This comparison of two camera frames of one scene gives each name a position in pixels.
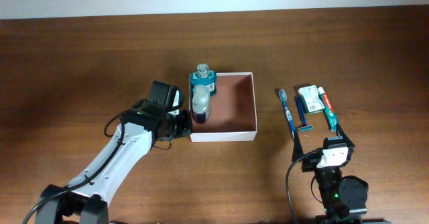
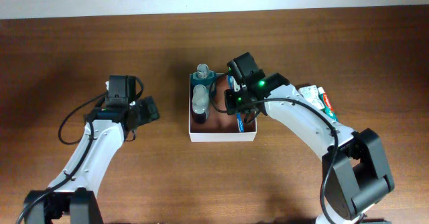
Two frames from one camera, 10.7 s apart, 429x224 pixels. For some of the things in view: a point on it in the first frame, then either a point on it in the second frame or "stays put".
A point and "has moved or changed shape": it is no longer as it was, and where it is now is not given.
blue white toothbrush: (283, 96) has moved or changed shape
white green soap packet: (311, 99) stays put
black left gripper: (186, 126) → (149, 111)
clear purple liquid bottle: (200, 104) stays put
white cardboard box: (232, 115) stays put
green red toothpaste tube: (328, 108) stays put
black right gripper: (310, 161) → (232, 104)
